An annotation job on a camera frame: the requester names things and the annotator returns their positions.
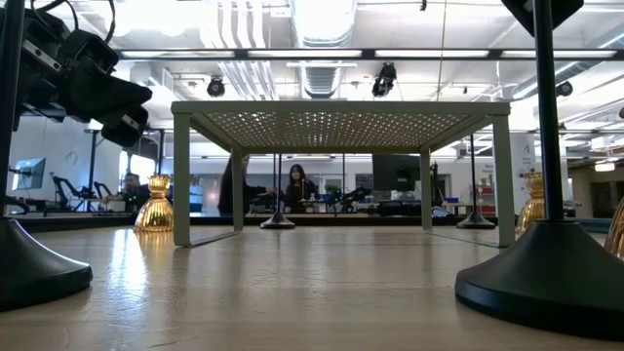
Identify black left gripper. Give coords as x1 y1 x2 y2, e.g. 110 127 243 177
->
14 26 153 147

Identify amber ribbed glass candle holder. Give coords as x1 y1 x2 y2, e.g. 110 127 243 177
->
134 174 176 233
604 197 624 260
514 171 546 239

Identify tall black candlestick holder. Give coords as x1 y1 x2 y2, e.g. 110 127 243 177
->
259 153 296 230
456 132 497 230
0 0 94 313
454 0 624 342

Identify person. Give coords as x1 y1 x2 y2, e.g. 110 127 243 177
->
284 164 322 215
217 154 278 216
102 173 153 215

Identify background black robot arms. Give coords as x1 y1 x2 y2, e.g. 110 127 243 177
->
48 174 114 215

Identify background desk monitor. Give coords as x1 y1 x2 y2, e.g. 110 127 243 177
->
10 156 48 193

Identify pale green perforated metal shelf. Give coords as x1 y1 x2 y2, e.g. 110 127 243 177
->
170 100 517 249

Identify white pillar with signs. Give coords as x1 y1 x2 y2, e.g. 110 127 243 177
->
506 133 538 215

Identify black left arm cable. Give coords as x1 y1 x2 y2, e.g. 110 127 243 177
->
28 0 117 45

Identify black overhead mounted camera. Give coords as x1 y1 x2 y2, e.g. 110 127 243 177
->
370 61 399 98

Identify black aluminium rig frame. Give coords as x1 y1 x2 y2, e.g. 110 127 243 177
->
17 212 610 234

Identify large black wall screen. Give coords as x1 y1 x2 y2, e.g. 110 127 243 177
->
371 154 422 193

